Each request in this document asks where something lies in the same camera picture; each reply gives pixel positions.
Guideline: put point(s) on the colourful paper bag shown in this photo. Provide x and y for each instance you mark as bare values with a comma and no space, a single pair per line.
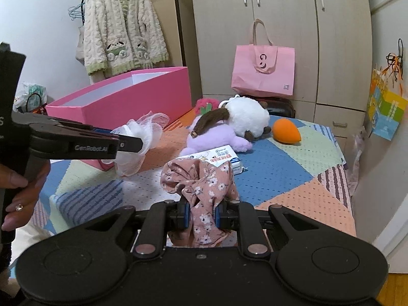
389,111

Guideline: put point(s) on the clear plastic bag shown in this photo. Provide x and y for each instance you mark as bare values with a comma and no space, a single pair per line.
357,153

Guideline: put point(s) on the pink and green plush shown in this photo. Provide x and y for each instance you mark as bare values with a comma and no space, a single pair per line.
204,103

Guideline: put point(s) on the beige wardrobe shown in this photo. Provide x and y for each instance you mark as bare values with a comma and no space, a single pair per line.
287,6

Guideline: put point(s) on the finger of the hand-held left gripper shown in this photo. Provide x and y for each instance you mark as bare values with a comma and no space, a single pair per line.
130,145
79,125

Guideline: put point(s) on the person's left hand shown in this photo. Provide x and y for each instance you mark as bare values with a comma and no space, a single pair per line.
22,204

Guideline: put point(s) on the black hard case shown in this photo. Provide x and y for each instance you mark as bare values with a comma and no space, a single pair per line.
280,108

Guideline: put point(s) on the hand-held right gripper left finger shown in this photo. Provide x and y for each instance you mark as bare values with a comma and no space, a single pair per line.
186,216

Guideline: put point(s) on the dark wooden door frame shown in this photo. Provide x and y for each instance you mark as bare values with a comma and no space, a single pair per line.
181,12

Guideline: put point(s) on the white wet wipes pack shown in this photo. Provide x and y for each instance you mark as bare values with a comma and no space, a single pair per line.
223,157

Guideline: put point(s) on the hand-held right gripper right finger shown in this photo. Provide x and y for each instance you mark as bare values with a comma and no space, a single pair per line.
218,218

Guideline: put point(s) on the pink floral cloth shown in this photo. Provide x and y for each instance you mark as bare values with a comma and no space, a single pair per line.
204,178

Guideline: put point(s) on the patchwork blanket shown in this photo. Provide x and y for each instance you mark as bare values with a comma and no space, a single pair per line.
280,165

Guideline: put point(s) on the white mesh bath pouf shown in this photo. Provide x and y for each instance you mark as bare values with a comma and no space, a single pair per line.
149,127

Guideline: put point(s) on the orange makeup sponge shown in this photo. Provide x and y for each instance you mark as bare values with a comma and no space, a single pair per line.
285,130

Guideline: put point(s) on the purple plush toy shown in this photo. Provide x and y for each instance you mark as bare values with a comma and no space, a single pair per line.
220,137

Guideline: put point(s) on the cream fleece garment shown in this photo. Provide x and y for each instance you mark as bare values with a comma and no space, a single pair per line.
95,75

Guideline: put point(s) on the white cloth bag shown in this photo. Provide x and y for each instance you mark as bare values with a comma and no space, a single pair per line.
79,47

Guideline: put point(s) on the cream and green fleece cardigan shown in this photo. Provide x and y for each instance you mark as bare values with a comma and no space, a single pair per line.
121,22

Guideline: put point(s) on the red patterned bag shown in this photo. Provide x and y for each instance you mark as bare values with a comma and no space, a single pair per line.
40,110

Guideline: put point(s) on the white plush sheep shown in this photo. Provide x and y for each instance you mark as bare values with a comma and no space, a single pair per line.
248,114

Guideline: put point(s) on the white plastic bag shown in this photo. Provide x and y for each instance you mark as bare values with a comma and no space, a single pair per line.
32,91

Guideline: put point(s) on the pink cardboard box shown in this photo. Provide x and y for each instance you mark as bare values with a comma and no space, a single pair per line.
127,102

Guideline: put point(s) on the pink tote bag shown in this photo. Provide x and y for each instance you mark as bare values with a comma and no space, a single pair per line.
261,76

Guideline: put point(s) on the brown hairpiece clip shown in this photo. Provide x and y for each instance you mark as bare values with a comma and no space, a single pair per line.
207,119

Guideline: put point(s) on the orange and black ribbon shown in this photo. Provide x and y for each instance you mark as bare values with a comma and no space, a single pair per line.
395,59

